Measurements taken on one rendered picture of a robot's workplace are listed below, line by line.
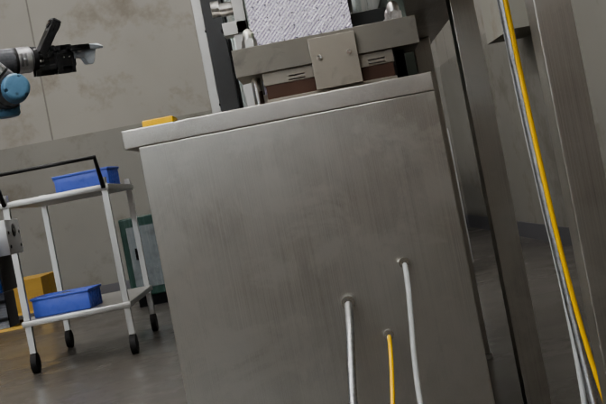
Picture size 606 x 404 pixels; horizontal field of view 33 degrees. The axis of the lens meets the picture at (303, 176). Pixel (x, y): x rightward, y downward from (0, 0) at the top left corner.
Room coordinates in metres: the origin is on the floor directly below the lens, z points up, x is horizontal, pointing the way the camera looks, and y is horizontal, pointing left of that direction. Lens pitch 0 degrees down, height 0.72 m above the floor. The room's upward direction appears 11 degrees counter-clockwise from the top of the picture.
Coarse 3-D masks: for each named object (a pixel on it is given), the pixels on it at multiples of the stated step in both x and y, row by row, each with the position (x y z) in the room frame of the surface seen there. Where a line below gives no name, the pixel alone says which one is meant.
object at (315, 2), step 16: (256, 0) 2.40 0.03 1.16; (272, 0) 2.40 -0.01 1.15; (288, 0) 2.40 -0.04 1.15; (304, 0) 2.40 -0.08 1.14; (320, 0) 2.40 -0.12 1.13; (336, 0) 2.40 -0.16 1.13; (256, 16) 2.40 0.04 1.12; (272, 16) 2.40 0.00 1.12; (288, 16) 2.40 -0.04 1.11; (304, 16) 2.40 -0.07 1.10; (320, 16) 2.40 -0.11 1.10; (336, 16) 2.40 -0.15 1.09; (256, 32) 2.41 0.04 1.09; (272, 32) 2.40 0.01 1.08; (288, 32) 2.40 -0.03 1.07; (304, 32) 2.40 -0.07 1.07; (320, 32) 2.40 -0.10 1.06
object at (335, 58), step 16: (352, 32) 2.18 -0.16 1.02; (320, 48) 2.18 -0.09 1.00; (336, 48) 2.18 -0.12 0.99; (352, 48) 2.18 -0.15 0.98; (320, 64) 2.18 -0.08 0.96; (336, 64) 2.18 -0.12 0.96; (352, 64) 2.18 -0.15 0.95; (320, 80) 2.18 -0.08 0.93; (336, 80) 2.18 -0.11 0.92; (352, 80) 2.18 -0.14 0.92
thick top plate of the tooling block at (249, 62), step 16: (336, 32) 2.20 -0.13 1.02; (368, 32) 2.20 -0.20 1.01; (384, 32) 2.20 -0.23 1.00; (400, 32) 2.20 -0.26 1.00; (416, 32) 2.20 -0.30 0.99; (256, 48) 2.21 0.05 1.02; (272, 48) 2.21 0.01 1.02; (288, 48) 2.21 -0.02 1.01; (304, 48) 2.21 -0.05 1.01; (368, 48) 2.20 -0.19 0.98; (384, 48) 2.20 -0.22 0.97; (400, 48) 2.24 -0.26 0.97; (240, 64) 2.21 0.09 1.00; (256, 64) 2.21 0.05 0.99; (272, 64) 2.21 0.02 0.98; (288, 64) 2.21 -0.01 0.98; (304, 64) 2.21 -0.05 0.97; (240, 80) 2.27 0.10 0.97
